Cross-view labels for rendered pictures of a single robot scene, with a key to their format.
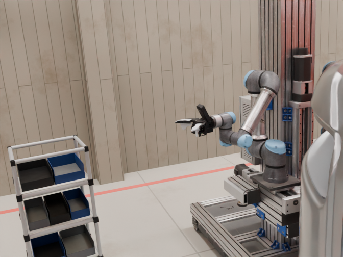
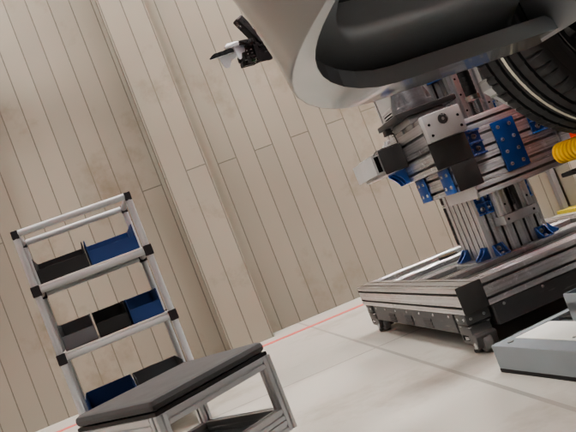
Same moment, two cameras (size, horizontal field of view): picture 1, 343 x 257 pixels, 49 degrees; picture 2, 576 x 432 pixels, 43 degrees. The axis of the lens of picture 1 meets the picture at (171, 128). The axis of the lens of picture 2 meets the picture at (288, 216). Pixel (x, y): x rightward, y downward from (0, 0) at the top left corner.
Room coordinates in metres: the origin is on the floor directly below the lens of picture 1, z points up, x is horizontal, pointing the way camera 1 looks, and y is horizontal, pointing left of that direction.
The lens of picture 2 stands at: (-0.43, -0.40, 0.56)
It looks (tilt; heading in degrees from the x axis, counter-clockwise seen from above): 2 degrees up; 8
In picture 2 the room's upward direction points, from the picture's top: 21 degrees counter-clockwise
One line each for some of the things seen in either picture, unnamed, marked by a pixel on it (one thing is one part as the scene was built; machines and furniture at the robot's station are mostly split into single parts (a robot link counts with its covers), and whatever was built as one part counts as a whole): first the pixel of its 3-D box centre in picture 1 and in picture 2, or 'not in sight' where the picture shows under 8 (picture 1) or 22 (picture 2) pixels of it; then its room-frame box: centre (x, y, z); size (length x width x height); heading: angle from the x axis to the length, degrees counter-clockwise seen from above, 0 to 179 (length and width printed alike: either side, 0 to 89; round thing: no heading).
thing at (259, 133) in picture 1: (258, 114); not in sight; (2.25, -0.53, 1.19); 0.15 x 0.12 x 0.55; 32
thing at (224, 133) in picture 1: (227, 136); not in sight; (2.09, -0.32, 1.12); 0.11 x 0.08 x 0.11; 32
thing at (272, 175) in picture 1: (275, 170); (409, 98); (2.13, -0.60, 0.87); 0.15 x 0.15 x 0.10
